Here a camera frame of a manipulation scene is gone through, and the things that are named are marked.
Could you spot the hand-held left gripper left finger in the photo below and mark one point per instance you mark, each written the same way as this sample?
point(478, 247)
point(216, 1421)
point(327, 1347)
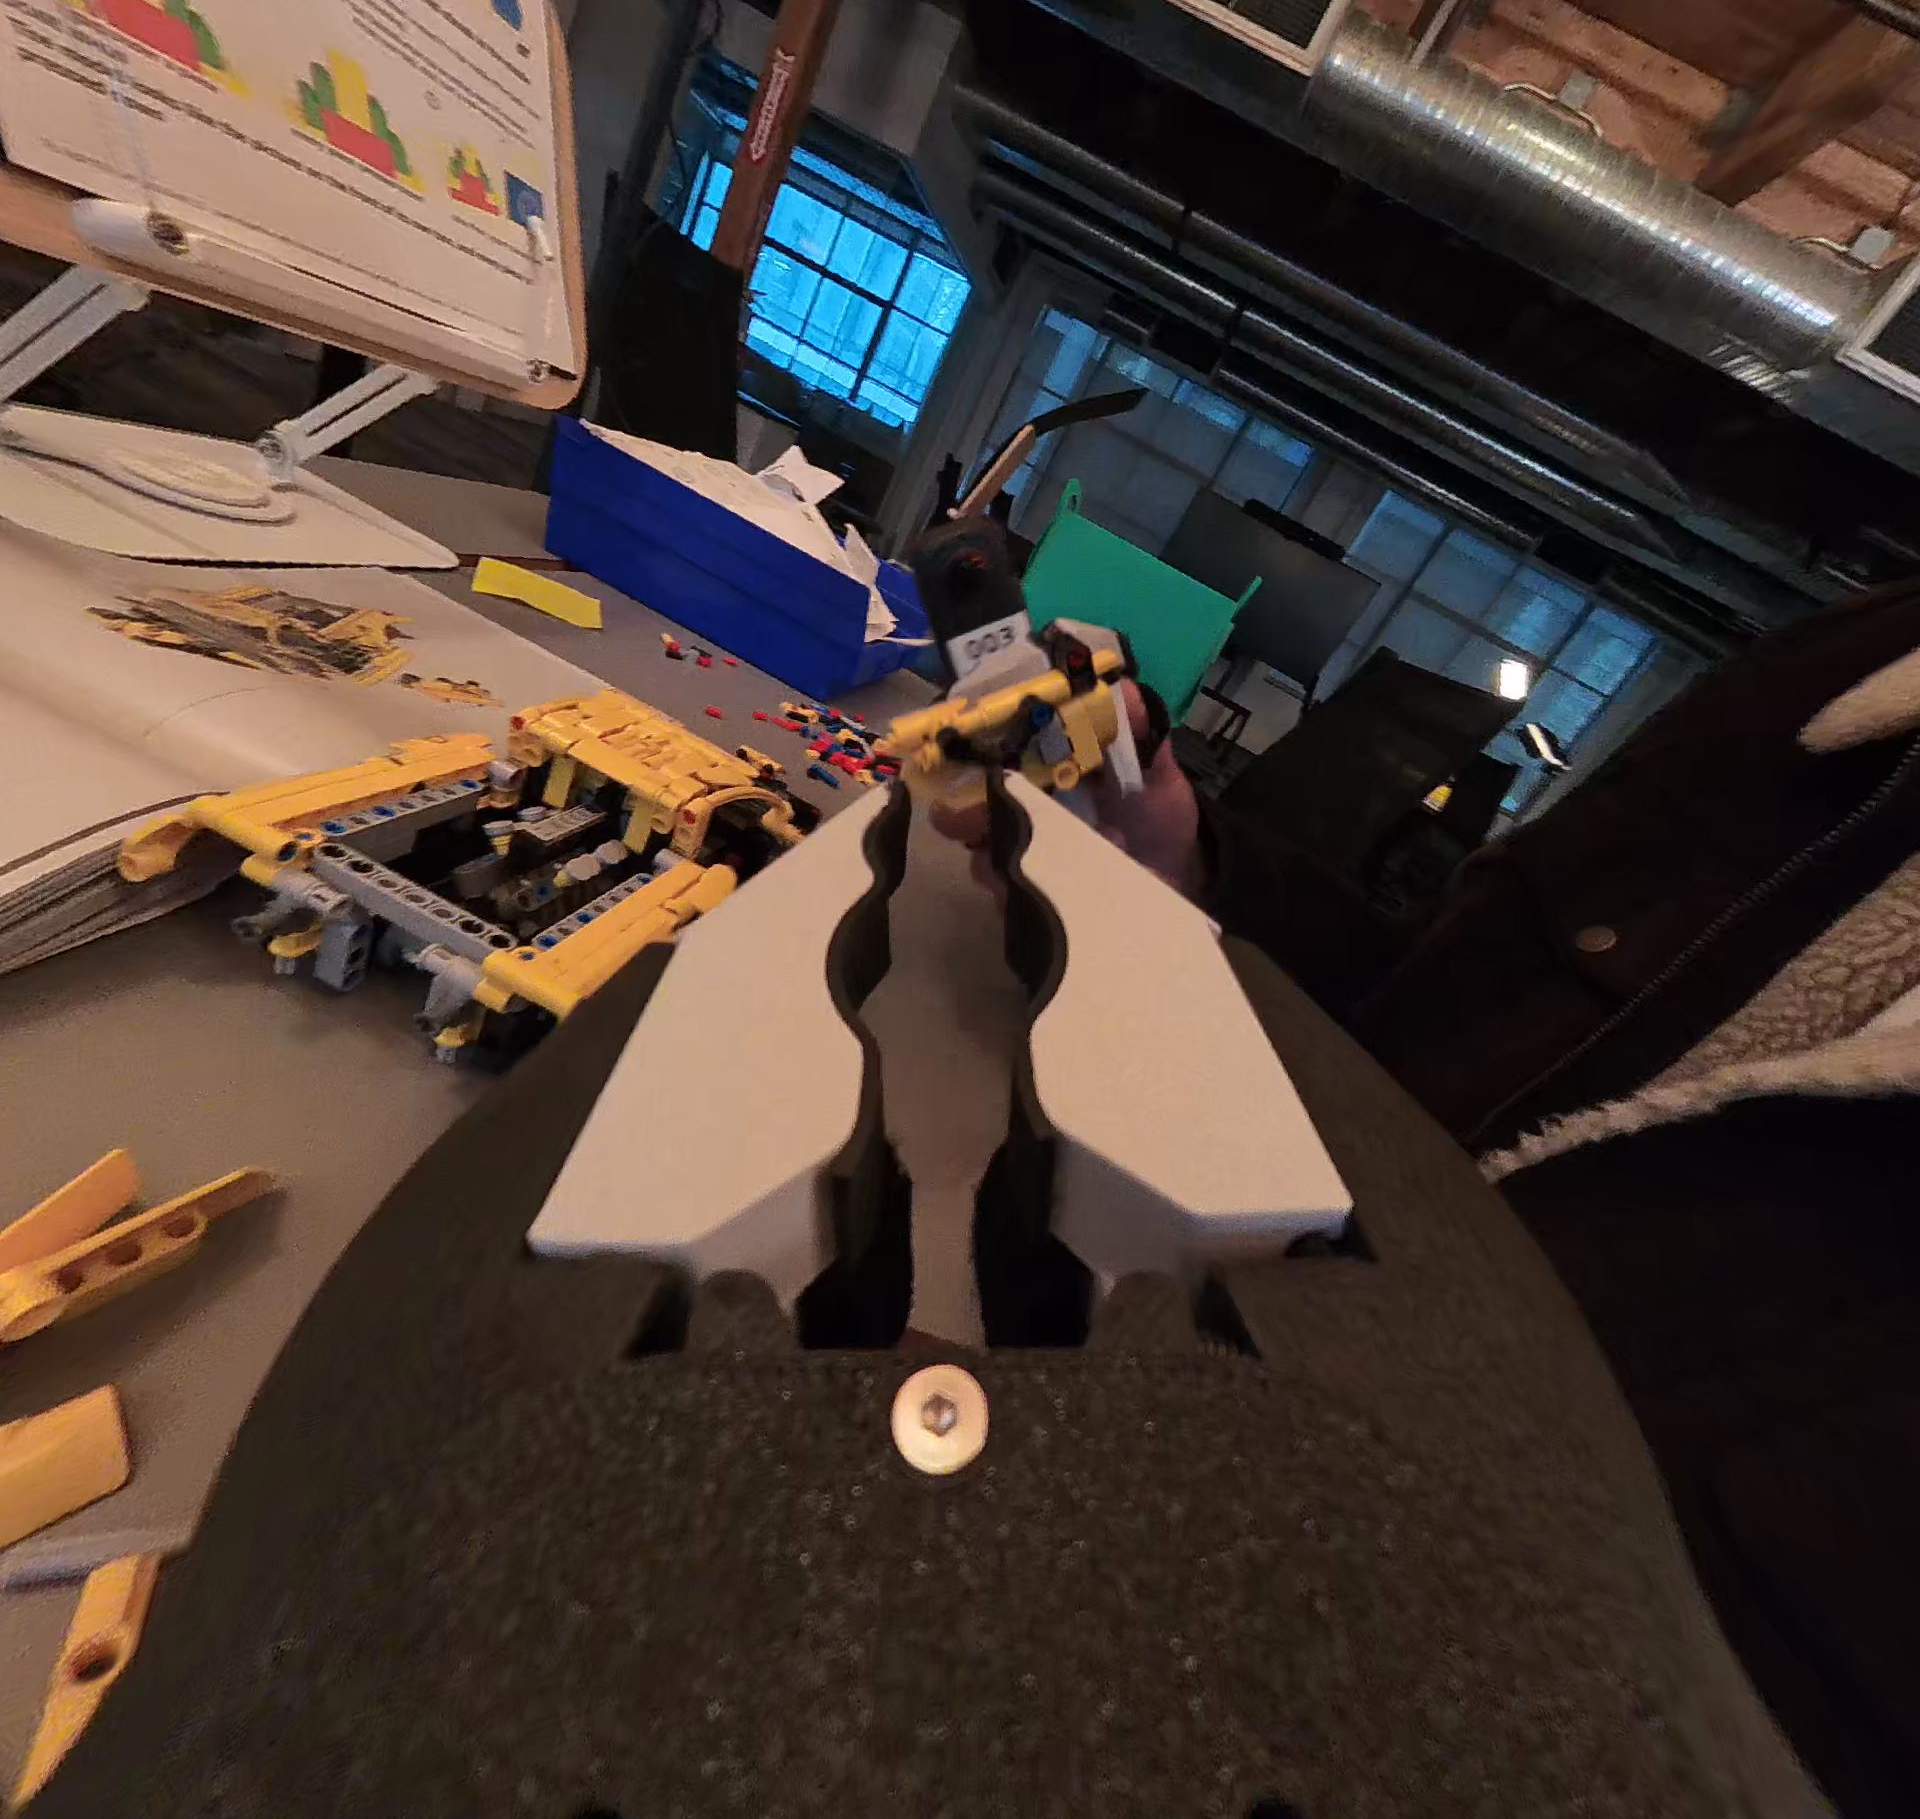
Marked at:
point(707, 1100)

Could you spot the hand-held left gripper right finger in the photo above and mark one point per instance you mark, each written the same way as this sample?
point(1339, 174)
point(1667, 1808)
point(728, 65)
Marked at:
point(1186, 1100)

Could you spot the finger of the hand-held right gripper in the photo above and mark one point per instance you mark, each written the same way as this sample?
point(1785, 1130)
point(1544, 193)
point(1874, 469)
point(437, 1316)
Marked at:
point(1118, 757)
point(1087, 651)

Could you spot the yellow brick panel piece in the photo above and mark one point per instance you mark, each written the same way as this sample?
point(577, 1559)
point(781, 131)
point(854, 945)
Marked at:
point(1007, 716)

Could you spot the yellow brick car model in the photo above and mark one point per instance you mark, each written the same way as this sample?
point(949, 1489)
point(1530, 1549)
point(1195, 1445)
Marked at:
point(571, 799)

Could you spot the pile of yellow brick pieces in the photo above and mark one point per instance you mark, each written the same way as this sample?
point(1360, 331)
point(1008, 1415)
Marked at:
point(120, 1249)

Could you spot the desk lamp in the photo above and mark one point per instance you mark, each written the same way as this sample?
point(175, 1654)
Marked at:
point(1050, 427)

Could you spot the person's right hand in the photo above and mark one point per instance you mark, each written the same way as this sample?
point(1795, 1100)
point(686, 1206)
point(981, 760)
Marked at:
point(1166, 816)

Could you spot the green corrugated box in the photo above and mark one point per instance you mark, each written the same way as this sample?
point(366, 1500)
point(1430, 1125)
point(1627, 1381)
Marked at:
point(1156, 604)

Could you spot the white crumpled paper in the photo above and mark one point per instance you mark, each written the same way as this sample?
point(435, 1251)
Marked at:
point(781, 500)

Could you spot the scattered coloured brick pieces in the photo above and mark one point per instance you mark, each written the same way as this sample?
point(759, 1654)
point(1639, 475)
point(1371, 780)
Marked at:
point(794, 716)

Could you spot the black monitor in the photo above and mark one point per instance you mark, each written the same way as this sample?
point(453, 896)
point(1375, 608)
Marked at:
point(1291, 575)

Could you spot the blue plastic bin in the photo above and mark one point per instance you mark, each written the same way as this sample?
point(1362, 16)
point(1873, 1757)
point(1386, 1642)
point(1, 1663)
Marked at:
point(690, 561)

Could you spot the black office chair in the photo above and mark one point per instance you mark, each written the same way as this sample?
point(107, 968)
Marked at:
point(1411, 770)

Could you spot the black partition panel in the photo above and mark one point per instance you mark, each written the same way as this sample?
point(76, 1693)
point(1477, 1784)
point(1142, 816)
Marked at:
point(667, 319)

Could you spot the yellow paper sheet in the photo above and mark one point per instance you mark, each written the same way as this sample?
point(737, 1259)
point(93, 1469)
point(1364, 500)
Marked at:
point(535, 589)

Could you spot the open instruction booklet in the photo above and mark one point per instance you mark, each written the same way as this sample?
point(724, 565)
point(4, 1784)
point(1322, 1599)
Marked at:
point(180, 711)

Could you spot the printed instruction sheet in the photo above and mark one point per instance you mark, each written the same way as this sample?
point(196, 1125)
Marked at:
point(270, 80)

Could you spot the metal ventilation duct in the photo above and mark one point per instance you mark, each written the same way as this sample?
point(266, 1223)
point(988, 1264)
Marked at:
point(1591, 186)

